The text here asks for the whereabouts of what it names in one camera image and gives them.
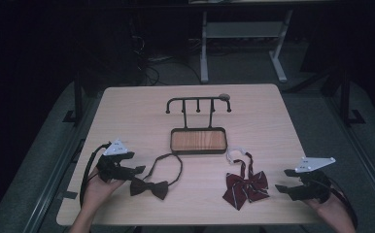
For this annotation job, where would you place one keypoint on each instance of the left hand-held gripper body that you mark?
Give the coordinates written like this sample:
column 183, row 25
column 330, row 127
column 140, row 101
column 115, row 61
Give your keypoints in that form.
column 111, row 166

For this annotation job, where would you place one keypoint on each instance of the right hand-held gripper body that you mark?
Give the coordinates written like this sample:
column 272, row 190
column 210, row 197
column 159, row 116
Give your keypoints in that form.
column 313, row 186

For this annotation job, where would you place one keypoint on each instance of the black bow tie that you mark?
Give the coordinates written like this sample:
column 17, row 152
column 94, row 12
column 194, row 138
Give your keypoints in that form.
column 150, row 188

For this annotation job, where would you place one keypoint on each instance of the dark red striped bow tie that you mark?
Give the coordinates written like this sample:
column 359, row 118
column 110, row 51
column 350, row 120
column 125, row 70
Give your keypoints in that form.
column 245, row 189

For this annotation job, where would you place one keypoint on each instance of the black hook rack wooden base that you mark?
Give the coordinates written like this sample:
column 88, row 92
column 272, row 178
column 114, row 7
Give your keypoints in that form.
column 198, row 140

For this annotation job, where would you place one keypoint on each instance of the person's right hand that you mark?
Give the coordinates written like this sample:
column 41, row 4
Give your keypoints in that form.
column 326, row 208

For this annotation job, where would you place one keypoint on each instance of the person's left hand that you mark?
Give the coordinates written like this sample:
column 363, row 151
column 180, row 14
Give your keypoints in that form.
column 99, row 191

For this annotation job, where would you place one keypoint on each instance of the black metal stand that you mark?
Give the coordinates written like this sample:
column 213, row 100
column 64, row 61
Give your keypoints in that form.
column 346, row 100
column 77, row 97

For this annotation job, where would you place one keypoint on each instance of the small round grey disc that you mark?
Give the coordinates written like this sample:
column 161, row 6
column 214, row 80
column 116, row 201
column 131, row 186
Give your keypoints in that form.
column 224, row 96

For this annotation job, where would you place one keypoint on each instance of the white metal desk frame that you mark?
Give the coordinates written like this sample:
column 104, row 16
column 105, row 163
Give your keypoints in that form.
column 240, row 29

